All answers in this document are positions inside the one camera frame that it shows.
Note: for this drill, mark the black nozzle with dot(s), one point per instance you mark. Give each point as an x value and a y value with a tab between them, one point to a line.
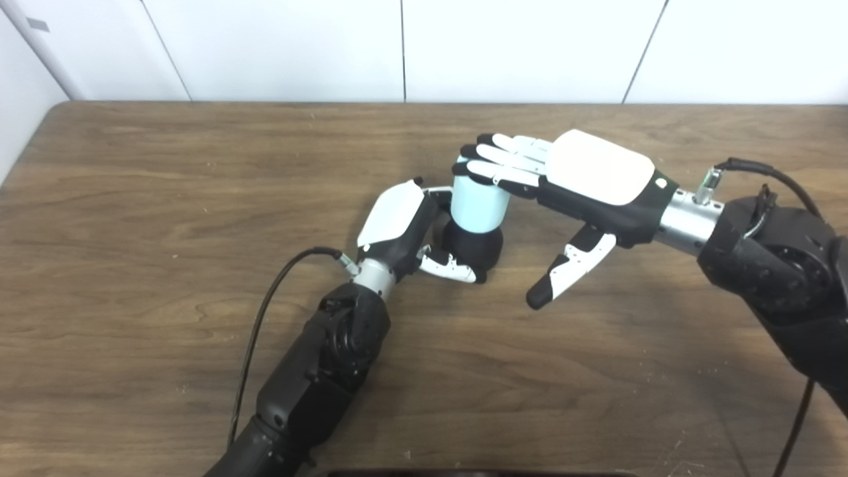
474	250

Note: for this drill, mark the white and black left hand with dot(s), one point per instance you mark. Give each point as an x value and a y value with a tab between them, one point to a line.
392	212

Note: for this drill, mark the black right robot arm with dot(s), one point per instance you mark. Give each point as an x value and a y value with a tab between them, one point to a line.
775	265

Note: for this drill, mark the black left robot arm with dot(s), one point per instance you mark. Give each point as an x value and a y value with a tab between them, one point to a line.
318	371

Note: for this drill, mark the small gray wall label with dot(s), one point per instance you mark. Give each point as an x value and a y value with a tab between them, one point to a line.
38	24

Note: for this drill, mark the light blue cylinder cup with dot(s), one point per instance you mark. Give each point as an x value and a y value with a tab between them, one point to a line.
477	205

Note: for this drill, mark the white and black right hand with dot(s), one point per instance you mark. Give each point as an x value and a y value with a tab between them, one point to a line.
599	169

